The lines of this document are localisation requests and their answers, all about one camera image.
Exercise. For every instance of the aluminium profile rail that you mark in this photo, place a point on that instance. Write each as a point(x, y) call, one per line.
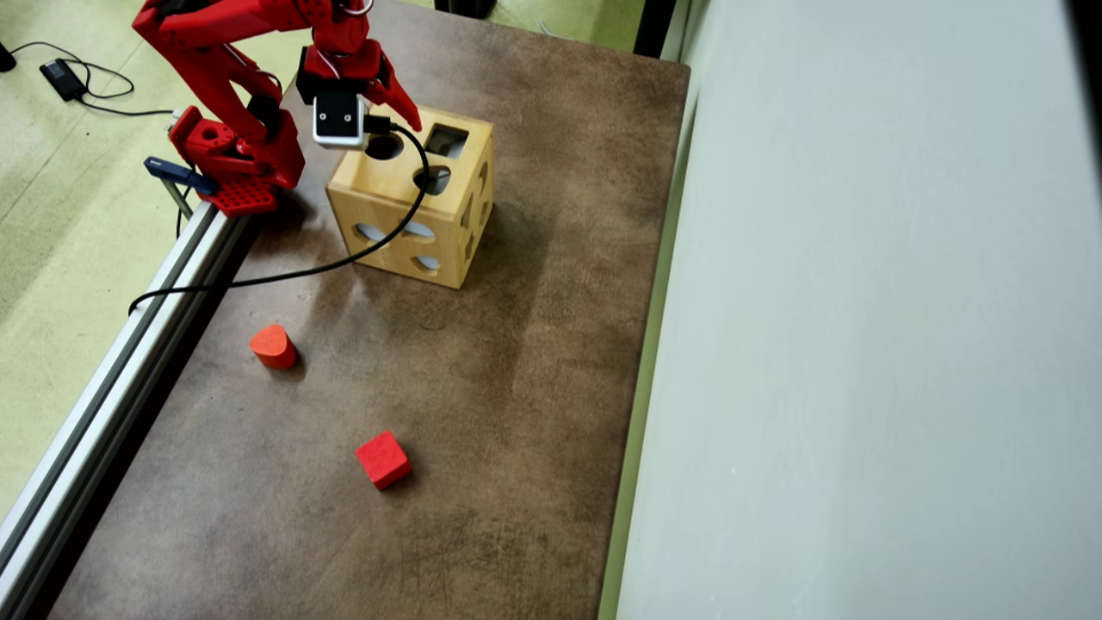
point(103, 405)

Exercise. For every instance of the red cube block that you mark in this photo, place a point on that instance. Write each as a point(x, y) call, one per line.
point(383, 459)

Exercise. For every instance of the blue table clamp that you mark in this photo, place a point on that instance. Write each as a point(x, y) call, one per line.
point(176, 172)

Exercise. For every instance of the red robot arm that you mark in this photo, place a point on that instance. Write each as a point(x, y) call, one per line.
point(215, 77)

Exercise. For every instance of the black object at table end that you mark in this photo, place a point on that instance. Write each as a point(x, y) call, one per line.
point(465, 7)

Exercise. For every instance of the small black floor object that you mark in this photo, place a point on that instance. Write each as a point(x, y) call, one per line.
point(6, 57)

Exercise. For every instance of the red rounded wedge block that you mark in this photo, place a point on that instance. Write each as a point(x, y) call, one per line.
point(274, 346)

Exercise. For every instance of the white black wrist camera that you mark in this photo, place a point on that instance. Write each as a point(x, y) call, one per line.
point(338, 120)

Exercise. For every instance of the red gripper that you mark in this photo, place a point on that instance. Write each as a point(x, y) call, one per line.
point(394, 96)

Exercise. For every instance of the dark vertical post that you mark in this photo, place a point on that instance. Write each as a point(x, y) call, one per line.
point(656, 26)

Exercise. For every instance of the wooden shape sorter box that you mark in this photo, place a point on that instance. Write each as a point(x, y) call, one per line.
point(379, 194)

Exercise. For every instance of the black power adapter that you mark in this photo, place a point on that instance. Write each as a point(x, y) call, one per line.
point(63, 77)
point(129, 113)

